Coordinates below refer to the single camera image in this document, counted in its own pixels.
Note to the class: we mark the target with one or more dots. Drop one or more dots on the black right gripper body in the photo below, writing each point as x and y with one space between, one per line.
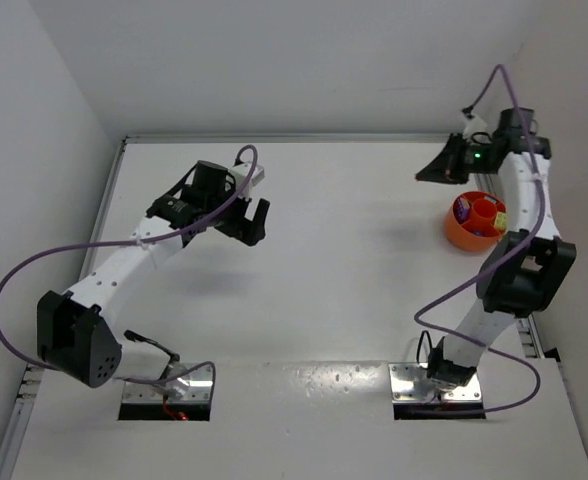
458 159

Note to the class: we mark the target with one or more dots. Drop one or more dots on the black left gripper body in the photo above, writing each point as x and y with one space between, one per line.
241 226

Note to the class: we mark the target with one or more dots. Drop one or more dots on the purple lego brick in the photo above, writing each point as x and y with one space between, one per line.
461 209

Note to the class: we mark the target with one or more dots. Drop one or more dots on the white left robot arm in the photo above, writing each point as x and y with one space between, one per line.
75 329

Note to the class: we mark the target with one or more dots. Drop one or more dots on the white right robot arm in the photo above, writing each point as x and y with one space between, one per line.
516 133

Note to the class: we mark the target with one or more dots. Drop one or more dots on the orange round sorting container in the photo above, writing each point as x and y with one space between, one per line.
477 233

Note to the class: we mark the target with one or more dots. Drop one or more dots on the lime green lego in container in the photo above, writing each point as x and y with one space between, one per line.
500 222

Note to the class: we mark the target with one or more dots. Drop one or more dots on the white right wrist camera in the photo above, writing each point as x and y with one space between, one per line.
472 124

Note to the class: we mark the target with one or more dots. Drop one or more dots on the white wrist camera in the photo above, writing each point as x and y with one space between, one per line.
472 124
244 171

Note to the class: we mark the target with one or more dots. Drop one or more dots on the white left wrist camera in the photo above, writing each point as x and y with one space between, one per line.
244 171

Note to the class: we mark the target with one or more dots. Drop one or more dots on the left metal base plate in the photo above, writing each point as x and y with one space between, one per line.
194 386

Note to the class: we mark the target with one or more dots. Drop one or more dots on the metal base plate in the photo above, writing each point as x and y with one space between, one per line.
410 385
194 386

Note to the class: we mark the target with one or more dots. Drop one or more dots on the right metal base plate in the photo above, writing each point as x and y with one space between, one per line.
410 385

